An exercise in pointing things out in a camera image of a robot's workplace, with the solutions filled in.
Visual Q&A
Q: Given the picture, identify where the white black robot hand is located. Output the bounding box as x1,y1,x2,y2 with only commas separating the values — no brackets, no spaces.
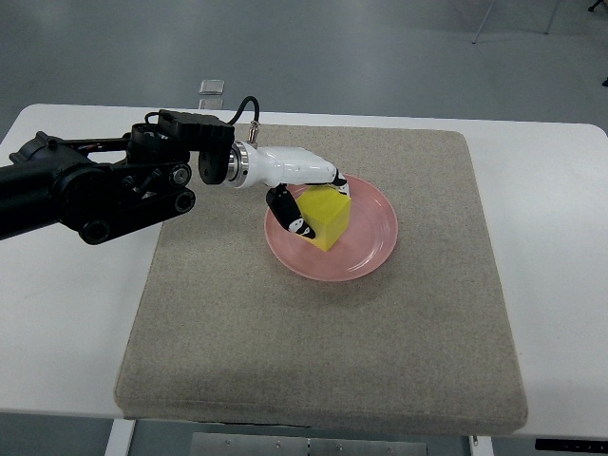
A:
224,142,350,239

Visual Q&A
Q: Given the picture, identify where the yellow foam block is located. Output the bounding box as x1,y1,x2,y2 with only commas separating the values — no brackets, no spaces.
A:
296,185,352,252

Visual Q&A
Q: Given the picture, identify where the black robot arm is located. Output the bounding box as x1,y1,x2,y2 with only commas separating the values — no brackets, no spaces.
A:
1,109,235,245

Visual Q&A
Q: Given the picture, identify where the metal floor plate near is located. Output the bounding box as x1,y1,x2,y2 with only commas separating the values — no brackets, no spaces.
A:
199,97,223,110

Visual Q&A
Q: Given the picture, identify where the metal floor plate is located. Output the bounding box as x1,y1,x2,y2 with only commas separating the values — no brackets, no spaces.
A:
199,79,225,95
199,97,223,110

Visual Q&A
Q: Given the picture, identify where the metal floor plate far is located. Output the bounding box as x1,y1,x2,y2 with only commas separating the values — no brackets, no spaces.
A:
199,79,225,95

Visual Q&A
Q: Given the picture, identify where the pink plastic plate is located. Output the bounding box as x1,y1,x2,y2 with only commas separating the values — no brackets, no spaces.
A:
264,175,398,281

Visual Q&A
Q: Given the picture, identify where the beige fabric mat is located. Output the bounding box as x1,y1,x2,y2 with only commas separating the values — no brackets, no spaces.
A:
114,124,527,435

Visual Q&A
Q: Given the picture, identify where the metal chair leg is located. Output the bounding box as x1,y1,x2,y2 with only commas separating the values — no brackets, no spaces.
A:
471,0,496,45

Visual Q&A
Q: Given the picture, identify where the white table leg left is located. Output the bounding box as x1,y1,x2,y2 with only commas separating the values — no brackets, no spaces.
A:
104,419,136,456

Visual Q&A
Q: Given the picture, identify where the white table leg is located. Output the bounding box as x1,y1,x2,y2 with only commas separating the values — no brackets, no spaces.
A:
104,419,136,456
469,435,495,456

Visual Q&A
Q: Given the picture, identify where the white table leg right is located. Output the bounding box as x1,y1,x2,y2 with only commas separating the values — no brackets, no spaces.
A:
469,435,495,456

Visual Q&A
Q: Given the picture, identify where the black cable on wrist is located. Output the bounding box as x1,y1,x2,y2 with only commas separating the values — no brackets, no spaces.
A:
229,96,262,145

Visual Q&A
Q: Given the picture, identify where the grey metal base plate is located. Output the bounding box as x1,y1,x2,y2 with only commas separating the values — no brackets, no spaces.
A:
189,432,428,456

